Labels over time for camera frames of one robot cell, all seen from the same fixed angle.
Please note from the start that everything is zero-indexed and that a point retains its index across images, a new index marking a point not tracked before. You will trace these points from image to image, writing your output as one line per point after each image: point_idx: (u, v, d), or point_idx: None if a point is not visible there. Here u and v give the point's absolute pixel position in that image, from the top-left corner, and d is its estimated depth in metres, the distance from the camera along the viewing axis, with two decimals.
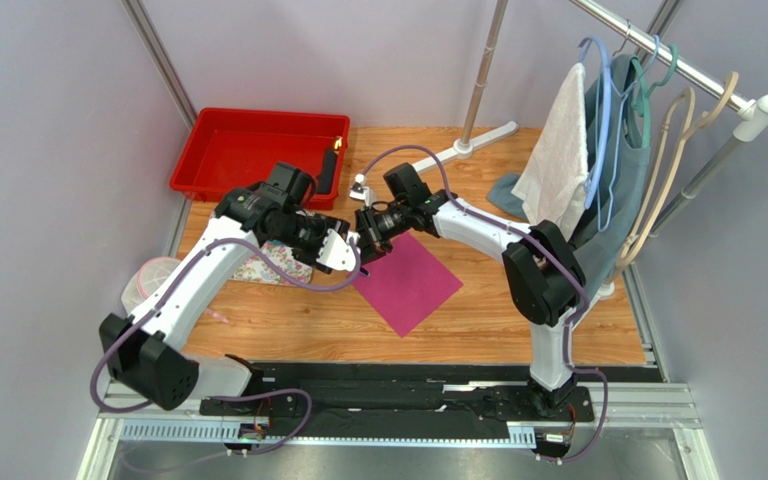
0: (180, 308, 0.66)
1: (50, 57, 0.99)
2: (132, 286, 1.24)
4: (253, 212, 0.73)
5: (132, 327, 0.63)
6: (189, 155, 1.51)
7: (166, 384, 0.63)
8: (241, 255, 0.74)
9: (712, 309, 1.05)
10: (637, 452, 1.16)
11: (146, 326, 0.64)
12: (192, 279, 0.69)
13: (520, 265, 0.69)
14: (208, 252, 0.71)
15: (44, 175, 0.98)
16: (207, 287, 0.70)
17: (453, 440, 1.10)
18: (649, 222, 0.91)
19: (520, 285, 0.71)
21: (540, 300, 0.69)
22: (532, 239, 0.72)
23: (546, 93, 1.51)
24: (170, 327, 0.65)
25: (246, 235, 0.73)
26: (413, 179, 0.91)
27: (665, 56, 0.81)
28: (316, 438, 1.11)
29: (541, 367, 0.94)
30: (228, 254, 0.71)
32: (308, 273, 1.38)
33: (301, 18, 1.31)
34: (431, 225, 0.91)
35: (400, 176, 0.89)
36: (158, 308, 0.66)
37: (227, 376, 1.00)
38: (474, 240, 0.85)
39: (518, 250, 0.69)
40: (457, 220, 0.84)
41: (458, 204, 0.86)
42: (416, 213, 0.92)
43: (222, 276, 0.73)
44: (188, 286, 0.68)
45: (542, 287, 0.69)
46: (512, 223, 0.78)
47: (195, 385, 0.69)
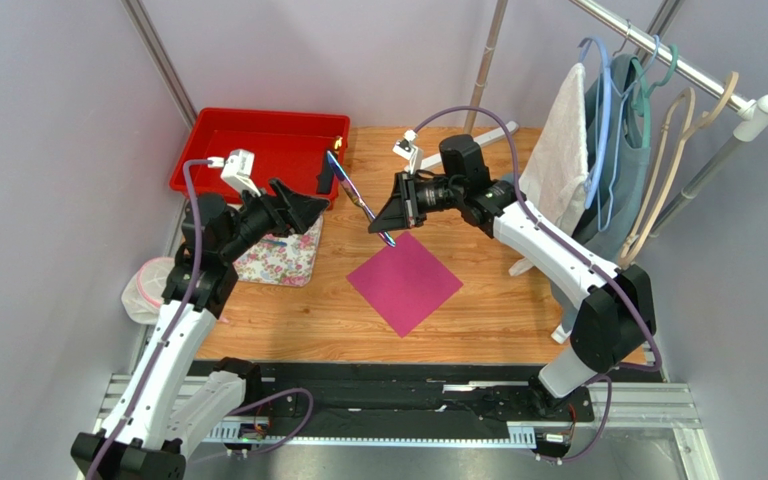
0: (150, 409, 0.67)
1: (50, 56, 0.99)
2: (132, 286, 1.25)
4: (203, 288, 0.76)
5: (106, 441, 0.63)
6: (189, 154, 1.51)
7: None
8: (203, 334, 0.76)
9: (713, 309, 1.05)
10: (637, 452, 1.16)
11: (120, 437, 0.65)
12: (156, 377, 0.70)
13: (602, 316, 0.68)
14: (167, 343, 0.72)
15: (44, 175, 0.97)
16: (173, 378, 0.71)
17: (452, 440, 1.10)
18: (649, 222, 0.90)
19: (592, 333, 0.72)
21: (608, 350, 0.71)
22: (616, 286, 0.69)
23: (546, 93, 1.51)
24: (145, 430, 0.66)
25: (199, 312, 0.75)
26: (476, 163, 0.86)
27: (665, 56, 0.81)
28: (316, 438, 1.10)
29: (558, 382, 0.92)
30: (187, 337, 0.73)
32: (307, 272, 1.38)
33: (302, 17, 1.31)
34: (487, 221, 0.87)
35: (466, 160, 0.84)
36: (128, 416, 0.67)
37: (226, 402, 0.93)
38: (536, 255, 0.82)
39: (602, 303, 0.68)
40: (528, 233, 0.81)
41: (528, 213, 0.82)
42: (471, 205, 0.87)
43: (188, 360, 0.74)
44: (154, 384, 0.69)
45: (616, 339, 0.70)
46: (595, 258, 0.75)
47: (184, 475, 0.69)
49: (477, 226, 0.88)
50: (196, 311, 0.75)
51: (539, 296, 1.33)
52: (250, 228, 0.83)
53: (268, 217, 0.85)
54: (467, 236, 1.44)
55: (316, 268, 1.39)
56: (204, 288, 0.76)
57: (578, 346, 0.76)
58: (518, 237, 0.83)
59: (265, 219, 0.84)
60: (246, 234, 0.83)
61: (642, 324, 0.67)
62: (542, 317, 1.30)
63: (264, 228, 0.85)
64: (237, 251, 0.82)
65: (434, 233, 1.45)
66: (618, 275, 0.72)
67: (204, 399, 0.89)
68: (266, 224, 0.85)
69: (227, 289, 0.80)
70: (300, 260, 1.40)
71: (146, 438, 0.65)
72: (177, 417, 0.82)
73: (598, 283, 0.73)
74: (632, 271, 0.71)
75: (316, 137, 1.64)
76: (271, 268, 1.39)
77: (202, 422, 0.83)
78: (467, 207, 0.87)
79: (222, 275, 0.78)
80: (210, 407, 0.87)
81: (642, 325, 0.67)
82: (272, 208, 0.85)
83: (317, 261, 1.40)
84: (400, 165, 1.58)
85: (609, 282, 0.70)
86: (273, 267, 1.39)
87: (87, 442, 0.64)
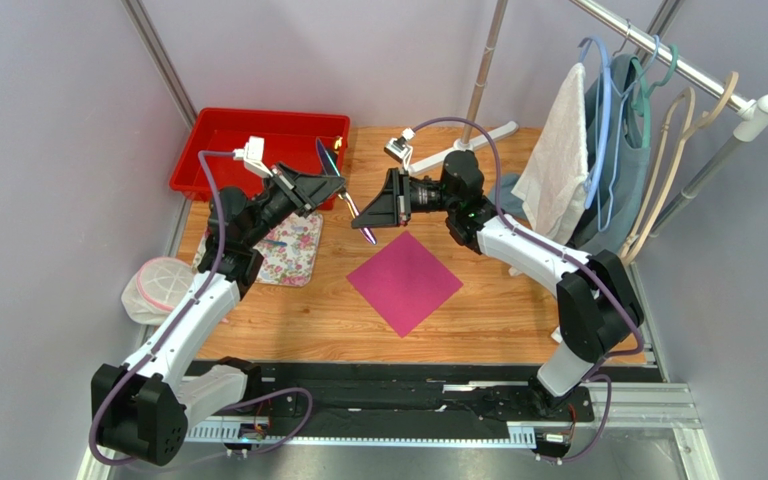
0: (174, 352, 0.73)
1: (49, 56, 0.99)
2: (132, 286, 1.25)
4: (234, 266, 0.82)
5: (129, 372, 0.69)
6: (189, 155, 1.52)
7: (161, 433, 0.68)
8: (226, 305, 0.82)
9: (713, 309, 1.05)
10: (637, 451, 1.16)
11: (142, 371, 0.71)
12: (184, 326, 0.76)
13: (578, 300, 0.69)
14: (198, 301, 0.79)
15: (44, 176, 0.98)
16: (197, 333, 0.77)
17: (453, 440, 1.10)
18: (649, 222, 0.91)
19: (575, 323, 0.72)
21: (593, 336, 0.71)
22: (589, 271, 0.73)
23: (546, 93, 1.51)
24: (166, 368, 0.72)
25: (231, 284, 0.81)
26: (478, 186, 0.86)
27: (665, 56, 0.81)
28: (317, 438, 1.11)
29: (553, 374, 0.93)
30: (216, 300, 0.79)
32: (307, 272, 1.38)
33: (301, 18, 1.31)
34: (473, 240, 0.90)
35: (468, 183, 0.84)
36: (153, 354, 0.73)
37: (225, 387, 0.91)
38: (519, 259, 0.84)
39: (577, 286, 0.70)
40: (505, 239, 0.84)
41: (505, 222, 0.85)
42: (459, 225, 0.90)
43: (211, 323, 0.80)
44: (181, 332, 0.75)
45: (598, 323, 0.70)
46: (567, 249, 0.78)
47: (183, 437, 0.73)
49: (463, 243, 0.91)
50: (227, 280, 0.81)
51: (539, 296, 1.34)
52: (272, 211, 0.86)
53: (287, 198, 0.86)
54: None
55: (316, 268, 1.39)
56: (235, 268, 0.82)
57: (567, 339, 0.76)
58: (499, 246, 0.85)
59: (284, 201, 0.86)
60: (268, 216, 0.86)
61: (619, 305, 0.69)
62: (542, 317, 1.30)
63: (286, 209, 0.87)
64: (261, 234, 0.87)
65: (433, 233, 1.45)
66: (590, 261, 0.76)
67: (207, 380, 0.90)
68: (287, 207, 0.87)
69: (256, 268, 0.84)
70: (300, 260, 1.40)
71: (165, 376, 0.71)
72: (183, 389, 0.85)
73: (572, 269, 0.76)
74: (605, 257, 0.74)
75: (316, 137, 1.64)
76: (271, 268, 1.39)
77: (205, 399, 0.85)
78: (456, 226, 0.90)
79: (248, 257, 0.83)
80: (215, 386, 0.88)
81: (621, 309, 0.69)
82: (288, 189, 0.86)
83: (317, 261, 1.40)
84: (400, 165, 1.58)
85: (581, 267, 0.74)
86: (273, 267, 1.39)
87: (111, 370, 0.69)
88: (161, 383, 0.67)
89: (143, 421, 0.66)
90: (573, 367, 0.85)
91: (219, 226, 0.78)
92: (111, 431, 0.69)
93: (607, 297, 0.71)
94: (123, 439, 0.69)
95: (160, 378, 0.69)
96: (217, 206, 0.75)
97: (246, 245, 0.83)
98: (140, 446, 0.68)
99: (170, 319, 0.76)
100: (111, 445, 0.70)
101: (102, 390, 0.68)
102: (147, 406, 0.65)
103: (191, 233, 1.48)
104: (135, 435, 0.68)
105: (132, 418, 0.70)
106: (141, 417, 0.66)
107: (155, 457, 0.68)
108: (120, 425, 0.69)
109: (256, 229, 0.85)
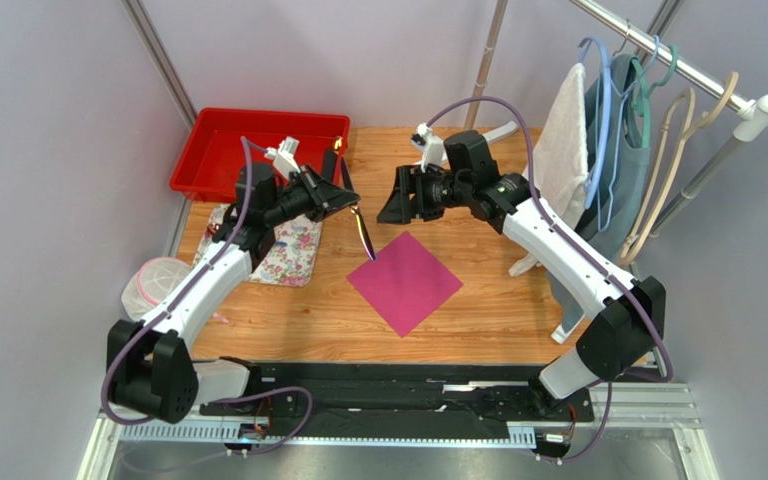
0: (189, 311, 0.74)
1: (50, 57, 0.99)
2: (132, 286, 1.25)
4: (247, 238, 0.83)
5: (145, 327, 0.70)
6: (189, 155, 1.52)
7: (175, 389, 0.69)
8: (237, 274, 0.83)
9: (714, 310, 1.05)
10: (637, 452, 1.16)
11: (157, 327, 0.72)
12: (198, 289, 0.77)
13: (616, 325, 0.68)
14: (212, 266, 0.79)
15: (44, 176, 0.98)
16: (211, 296, 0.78)
17: (452, 440, 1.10)
18: (649, 222, 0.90)
19: (601, 344, 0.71)
21: (615, 361, 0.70)
22: (633, 298, 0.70)
23: (546, 93, 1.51)
24: (181, 326, 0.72)
25: (244, 254, 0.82)
26: (484, 156, 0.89)
27: (665, 56, 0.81)
28: (316, 438, 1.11)
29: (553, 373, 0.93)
30: (229, 268, 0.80)
32: (307, 272, 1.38)
33: (302, 18, 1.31)
34: (496, 216, 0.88)
35: (470, 151, 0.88)
36: (168, 312, 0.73)
37: (229, 377, 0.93)
38: (545, 255, 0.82)
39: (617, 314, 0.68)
40: (541, 233, 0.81)
41: (543, 213, 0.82)
42: (482, 200, 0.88)
43: (223, 289, 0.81)
44: (196, 293, 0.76)
45: (622, 347, 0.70)
46: (611, 267, 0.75)
47: (194, 397, 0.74)
49: (488, 221, 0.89)
50: (241, 250, 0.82)
51: (539, 296, 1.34)
52: (291, 203, 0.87)
53: (307, 196, 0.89)
54: (467, 236, 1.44)
55: (316, 268, 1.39)
56: (248, 240, 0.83)
57: (582, 354, 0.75)
58: (530, 236, 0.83)
59: (303, 198, 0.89)
60: (288, 206, 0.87)
61: (656, 336, 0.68)
62: (542, 317, 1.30)
63: (303, 206, 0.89)
64: (278, 220, 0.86)
65: (433, 233, 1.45)
66: (634, 286, 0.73)
67: (216, 365, 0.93)
68: (304, 204, 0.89)
69: (266, 245, 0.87)
70: (300, 260, 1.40)
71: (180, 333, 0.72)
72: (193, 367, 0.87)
73: (614, 295, 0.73)
74: (650, 284, 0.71)
75: (316, 137, 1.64)
76: (271, 268, 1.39)
77: (212, 380, 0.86)
78: (477, 201, 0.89)
79: (263, 232, 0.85)
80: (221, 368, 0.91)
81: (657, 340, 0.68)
82: (311, 188, 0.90)
83: (317, 261, 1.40)
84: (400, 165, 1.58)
85: (625, 293, 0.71)
86: (273, 267, 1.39)
87: (127, 325, 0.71)
88: (176, 339, 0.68)
89: (158, 377, 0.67)
90: (574, 369, 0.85)
91: (245, 191, 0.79)
92: (124, 386, 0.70)
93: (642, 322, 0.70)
94: (136, 395, 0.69)
95: (177, 334, 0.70)
96: (248, 169, 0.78)
97: (263, 220, 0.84)
98: (152, 402, 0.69)
99: (185, 281, 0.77)
100: (123, 401, 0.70)
101: (118, 345, 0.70)
102: (163, 360, 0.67)
103: (191, 233, 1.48)
104: (147, 391, 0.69)
105: (144, 376, 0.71)
106: (156, 372, 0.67)
107: (167, 414, 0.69)
108: (132, 382, 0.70)
109: (274, 212, 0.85)
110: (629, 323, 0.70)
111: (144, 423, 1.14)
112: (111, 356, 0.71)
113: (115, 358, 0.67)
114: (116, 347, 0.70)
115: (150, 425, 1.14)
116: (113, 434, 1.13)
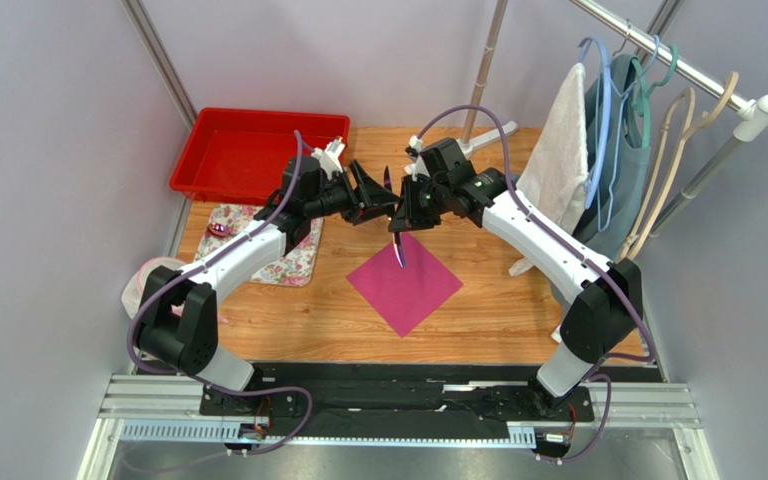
0: (223, 271, 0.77)
1: (50, 57, 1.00)
2: (132, 285, 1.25)
4: (287, 221, 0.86)
5: (182, 275, 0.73)
6: (189, 155, 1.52)
7: (198, 342, 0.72)
8: (272, 251, 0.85)
9: (713, 310, 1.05)
10: (637, 452, 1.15)
11: (193, 278, 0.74)
12: (235, 254, 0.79)
13: (595, 309, 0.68)
14: (251, 238, 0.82)
15: (44, 177, 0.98)
16: (245, 263, 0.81)
17: (453, 440, 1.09)
18: (649, 222, 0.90)
19: (583, 327, 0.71)
21: (597, 345, 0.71)
22: (611, 280, 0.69)
23: (546, 94, 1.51)
24: (215, 282, 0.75)
25: (279, 234, 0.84)
26: (457, 157, 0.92)
27: (665, 56, 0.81)
28: (317, 438, 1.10)
29: (550, 372, 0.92)
30: (266, 243, 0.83)
32: (307, 272, 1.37)
33: (301, 18, 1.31)
34: (475, 211, 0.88)
35: (441, 149, 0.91)
36: (205, 267, 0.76)
37: (233, 369, 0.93)
38: (526, 246, 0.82)
39: (592, 298, 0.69)
40: (518, 223, 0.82)
41: (519, 204, 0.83)
42: (460, 195, 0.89)
43: (257, 261, 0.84)
44: (233, 256, 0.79)
45: (603, 328, 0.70)
46: (587, 253, 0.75)
47: (212, 356, 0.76)
49: (467, 216, 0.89)
50: (279, 230, 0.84)
51: (539, 296, 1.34)
52: (332, 198, 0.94)
53: (347, 195, 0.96)
54: (468, 237, 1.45)
55: (316, 268, 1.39)
56: (287, 224, 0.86)
57: (567, 339, 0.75)
58: (509, 228, 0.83)
59: (343, 197, 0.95)
60: (327, 201, 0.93)
61: (635, 317, 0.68)
62: (542, 317, 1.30)
63: (341, 204, 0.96)
64: (316, 213, 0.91)
65: (434, 233, 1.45)
66: (610, 268, 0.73)
67: None
68: (344, 202, 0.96)
69: (303, 232, 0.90)
70: (300, 260, 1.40)
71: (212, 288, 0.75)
72: None
73: (591, 277, 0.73)
74: (625, 266, 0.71)
75: (316, 137, 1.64)
76: (271, 268, 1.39)
77: (218, 365, 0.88)
78: (456, 196, 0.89)
79: (301, 220, 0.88)
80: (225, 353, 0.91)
81: (636, 320, 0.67)
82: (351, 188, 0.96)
83: (317, 261, 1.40)
84: (400, 165, 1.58)
85: (601, 275, 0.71)
86: (274, 267, 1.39)
87: (167, 272, 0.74)
88: (210, 291, 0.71)
89: (186, 325, 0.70)
90: (572, 365, 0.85)
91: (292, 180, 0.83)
92: (151, 329, 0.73)
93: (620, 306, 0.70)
94: (160, 340, 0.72)
95: (210, 286, 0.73)
96: (300, 159, 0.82)
97: (303, 208, 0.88)
98: (173, 350, 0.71)
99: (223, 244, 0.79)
100: (148, 344, 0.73)
101: (155, 288, 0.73)
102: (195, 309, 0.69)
103: (191, 233, 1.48)
104: (171, 340, 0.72)
105: (172, 325, 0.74)
106: (186, 321, 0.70)
107: (185, 364, 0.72)
108: (160, 326, 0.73)
109: (314, 204, 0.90)
110: (607, 304, 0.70)
111: (144, 423, 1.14)
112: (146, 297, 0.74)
113: (151, 297, 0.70)
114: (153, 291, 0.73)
115: (150, 425, 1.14)
116: (113, 434, 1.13)
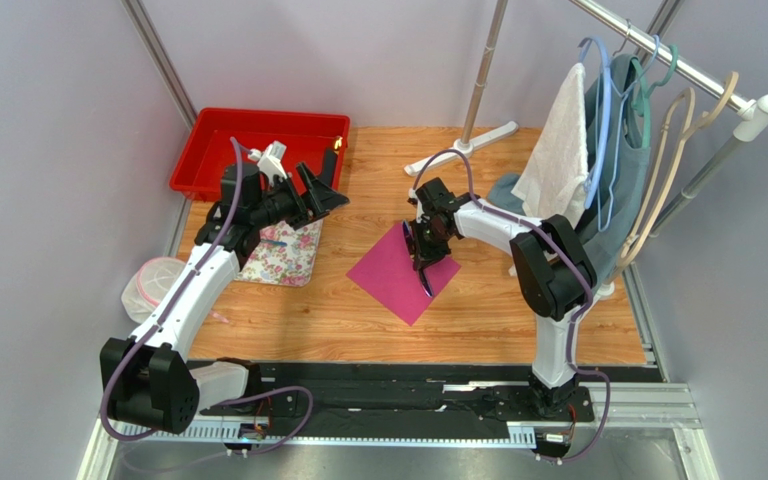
0: (180, 321, 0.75)
1: (50, 57, 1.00)
2: (132, 286, 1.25)
4: (233, 236, 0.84)
5: (136, 344, 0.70)
6: (189, 155, 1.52)
7: (176, 400, 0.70)
8: (225, 276, 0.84)
9: (713, 310, 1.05)
10: (638, 452, 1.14)
11: (151, 341, 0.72)
12: (188, 296, 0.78)
13: (526, 253, 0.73)
14: (199, 271, 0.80)
15: (45, 177, 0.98)
16: (201, 302, 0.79)
17: (452, 440, 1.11)
18: (649, 222, 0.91)
19: (526, 276, 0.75)
21: (545, 289, 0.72)
22: (540, 231, 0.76)
23: (546, 93, 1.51)
24: (174, 338, 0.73)
25: (230, 255, 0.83)
26: (441, 189, 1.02)
27: (665, 56, 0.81)
28: (317, 438, 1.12)
29: (542, 363, 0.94)
30: (216, 270, 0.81)
32: (307, 272, 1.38)
33: (301, 18, 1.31)
34: (453, 227, 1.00)
35: (428, 187, 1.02)
36: (159, 325, 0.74)
37: (227, 381, 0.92)
38: (488, 233, 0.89)
39: (530, 244, 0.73)
40: (474, 216, 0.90)
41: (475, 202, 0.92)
42: (440, 213, 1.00)
43: (214, 291, 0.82)
44: (186, 300, 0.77)
45: (541, 272, 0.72)
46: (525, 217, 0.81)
47: (197, 403, 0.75)
49: (447, 230, 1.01)
50: (226, 251, 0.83)
51: None
52: (275, 206, 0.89)
53: (292, 201, 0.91)
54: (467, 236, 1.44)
55: (316, 268, 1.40)
56: (234, 239, 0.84)
57: (528, 302, 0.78)
58: (471, 223, 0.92)
59: (288, 203, 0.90)
60: (272, 210, 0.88)
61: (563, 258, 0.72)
62: None
63: (287, 210, 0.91)
64: (263, 222, 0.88)
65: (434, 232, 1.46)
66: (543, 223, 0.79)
67: (214, 368, 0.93)
68: (289, 208, 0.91)
69: (252, 242, 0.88)
70: (300, 260, 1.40)
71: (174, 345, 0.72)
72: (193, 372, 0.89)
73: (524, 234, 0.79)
74: (557, 220, 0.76)
75: (315, 137, 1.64)
76: (271, 268, 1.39)
77: (213, 381, 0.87)
78: (436, 214, 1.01)
79: (249, 229, 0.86)
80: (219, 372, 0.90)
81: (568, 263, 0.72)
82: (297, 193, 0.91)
83: (317, 261, 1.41)
84: (401, 165, 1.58)
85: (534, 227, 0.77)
86: (274, 267, 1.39)
87: (120, 343, 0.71)
88: (171, 352, 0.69)
89: (156, 389, 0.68)
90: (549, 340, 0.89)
91: (234, 187, 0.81)
92: (124, 403, 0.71)
93: (559, 255, 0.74)
94: (137, 409, 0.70)
95: (170, 346, 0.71)
96: (238, 165, 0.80)
97: (248, 218, 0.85)
98: (155, 415, 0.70)
99: (173, 291, 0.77)
100: (127, 416, 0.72)
101: (113, 363, 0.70)
102: (161, 374, 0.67)
103: (191, 233, 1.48)
104: (148, 405, 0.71)
105: (142, 390, 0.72)
106: (155, 386, 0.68)
107: (172, 424, 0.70)
108: (131, 397, 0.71)
109: (259, 213, 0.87)
110: (541, 253, 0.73)
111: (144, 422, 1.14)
112: (107, 375, 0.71)
113: (111, 377, 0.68)
114: (111, 367, 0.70)
115: None
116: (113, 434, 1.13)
